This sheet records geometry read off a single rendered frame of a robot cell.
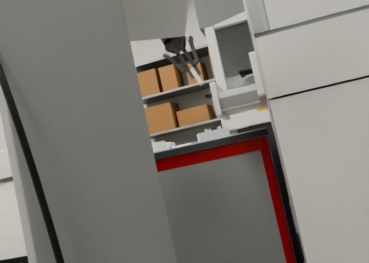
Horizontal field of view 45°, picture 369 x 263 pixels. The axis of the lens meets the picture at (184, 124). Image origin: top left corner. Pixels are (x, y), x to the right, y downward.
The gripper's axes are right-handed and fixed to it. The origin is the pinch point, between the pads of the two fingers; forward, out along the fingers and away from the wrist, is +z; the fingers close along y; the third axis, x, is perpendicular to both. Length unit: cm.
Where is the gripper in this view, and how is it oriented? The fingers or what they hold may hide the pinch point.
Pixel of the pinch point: (196, 76)
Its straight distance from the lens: 158.9
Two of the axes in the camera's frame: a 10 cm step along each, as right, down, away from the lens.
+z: 5.3, 8.4, -1.3
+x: -1.9, -0.3, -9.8
